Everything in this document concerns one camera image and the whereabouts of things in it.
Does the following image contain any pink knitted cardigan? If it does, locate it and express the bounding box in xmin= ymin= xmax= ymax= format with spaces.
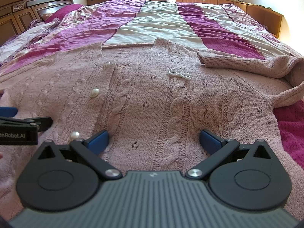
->
xmin=1 ymin=39 xmax=303 ymax=219

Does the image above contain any magenta knitted blanket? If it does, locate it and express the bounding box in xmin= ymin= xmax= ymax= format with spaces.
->
xmin=273 ymin=100 xmax=304 ymax=168

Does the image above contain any dark wooden headboard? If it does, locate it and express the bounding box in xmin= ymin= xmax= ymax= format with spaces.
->
xmin=0 ymin=0 xmax=74 ymax=44

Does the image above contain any magenta pillow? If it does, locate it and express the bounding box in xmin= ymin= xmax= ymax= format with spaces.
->
xmin=42 ymin=4 xmax=82 ymax=23

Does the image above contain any purple white striped bedspread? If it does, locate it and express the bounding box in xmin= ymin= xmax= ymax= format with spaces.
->
xmin=1 ymin=0 xmax=297 ymax=75

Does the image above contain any wooden window side cabinet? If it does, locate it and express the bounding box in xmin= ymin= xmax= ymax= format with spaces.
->
xmin=87 ymin=0 xmax=283 ymax=38

